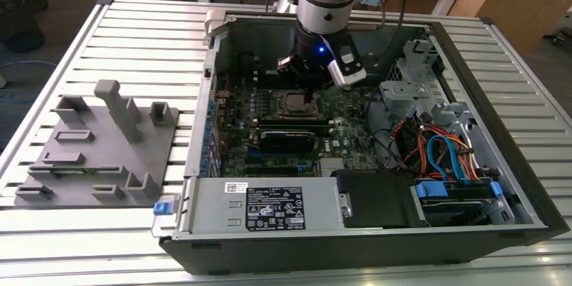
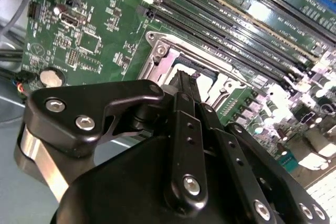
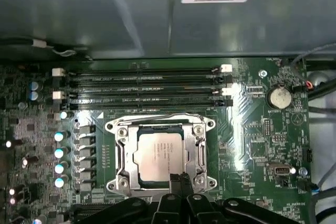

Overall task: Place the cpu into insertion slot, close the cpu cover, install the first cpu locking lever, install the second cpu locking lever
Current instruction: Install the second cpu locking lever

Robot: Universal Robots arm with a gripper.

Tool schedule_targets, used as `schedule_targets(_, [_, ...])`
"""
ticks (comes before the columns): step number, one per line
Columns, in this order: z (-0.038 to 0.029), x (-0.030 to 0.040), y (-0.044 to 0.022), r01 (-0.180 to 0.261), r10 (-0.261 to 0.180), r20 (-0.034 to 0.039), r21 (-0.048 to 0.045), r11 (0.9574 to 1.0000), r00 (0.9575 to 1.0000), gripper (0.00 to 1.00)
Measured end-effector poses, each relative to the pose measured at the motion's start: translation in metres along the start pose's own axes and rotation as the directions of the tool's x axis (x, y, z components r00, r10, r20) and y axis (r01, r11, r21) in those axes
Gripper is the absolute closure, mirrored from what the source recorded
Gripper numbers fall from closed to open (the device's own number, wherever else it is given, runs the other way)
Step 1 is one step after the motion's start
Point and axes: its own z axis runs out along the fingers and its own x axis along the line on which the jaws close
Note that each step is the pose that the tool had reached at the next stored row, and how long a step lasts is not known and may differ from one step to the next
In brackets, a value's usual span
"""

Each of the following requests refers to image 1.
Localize silver CPU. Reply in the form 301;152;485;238
284;94;315;113

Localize metal socket cover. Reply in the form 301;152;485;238
277;91;321;118

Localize CPU socket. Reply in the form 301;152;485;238
272;90;325;120

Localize black expansion slot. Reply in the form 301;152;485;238
245;170;316;177
245;163;313;171

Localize black graphics card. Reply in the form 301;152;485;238
259;131;319;153

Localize green motherboard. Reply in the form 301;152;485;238
213;71;381;178

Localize grey metal drive cage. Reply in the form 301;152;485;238
379;40;477;139

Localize black plastic air shroud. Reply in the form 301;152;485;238
332;169;428;230

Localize blue disk carrier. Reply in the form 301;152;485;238
413;180;504;206

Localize grey power supply unit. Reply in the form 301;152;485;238
176;177;348;235

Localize black hard disk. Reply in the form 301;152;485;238
419;195;491;227

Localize blue case latch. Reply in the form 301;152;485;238
151;201;173;216

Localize black PC case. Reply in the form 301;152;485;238
151;7;568;275

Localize grey parts rack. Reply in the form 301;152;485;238
12;79;180;207

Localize green RAM stick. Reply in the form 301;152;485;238
49;166;100;175

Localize wheeled chair base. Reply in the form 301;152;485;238
543;11;572;46

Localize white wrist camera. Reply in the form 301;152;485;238
321;36;369;86

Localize black wire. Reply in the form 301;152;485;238
372;130;404;170
364;96;391;169

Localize grey case handle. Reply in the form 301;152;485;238
203;9;229;48

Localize red wire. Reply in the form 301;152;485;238
401;121;429;166

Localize blue wire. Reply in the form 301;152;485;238
427;135;452;183
448;137;468;185

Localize orange wire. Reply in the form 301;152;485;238
419;125;487;183

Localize blue floor cable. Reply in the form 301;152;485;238
0;60;59;103

